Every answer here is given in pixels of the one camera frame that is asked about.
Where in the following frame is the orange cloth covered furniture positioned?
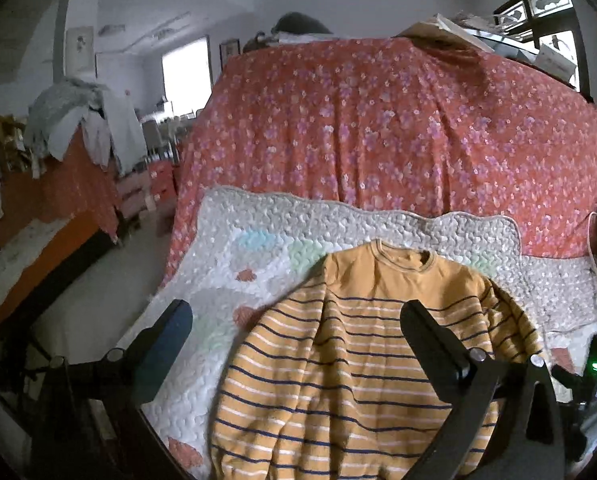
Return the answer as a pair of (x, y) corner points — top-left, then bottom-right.
(0, 130), (120, 323)

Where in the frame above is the dark round object on bed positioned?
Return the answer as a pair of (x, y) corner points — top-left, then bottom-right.
(270, 12), (332, 36)

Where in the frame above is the small framed picture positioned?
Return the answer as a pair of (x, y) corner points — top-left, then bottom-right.
(219, 38), (241, 68)

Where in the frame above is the yellow striped child sweater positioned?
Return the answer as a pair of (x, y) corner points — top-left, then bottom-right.
(210, 240), (543, 479)

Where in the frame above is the pile of grey white clothes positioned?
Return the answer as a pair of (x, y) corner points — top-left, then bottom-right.
(23, 77), (148, 176)

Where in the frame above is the quilted heart pattern blanket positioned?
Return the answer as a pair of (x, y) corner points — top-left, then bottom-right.
(120, 186), (597, 479)

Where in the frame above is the red floral bed sheet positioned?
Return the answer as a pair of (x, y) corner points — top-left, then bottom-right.
(165, 38), (597, 276)

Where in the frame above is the bright window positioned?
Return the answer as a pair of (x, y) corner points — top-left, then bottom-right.
(162, 36), (212, 116)

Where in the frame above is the stack of boxes and papers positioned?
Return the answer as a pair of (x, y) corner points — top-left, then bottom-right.
(399, 13), (577, 86)

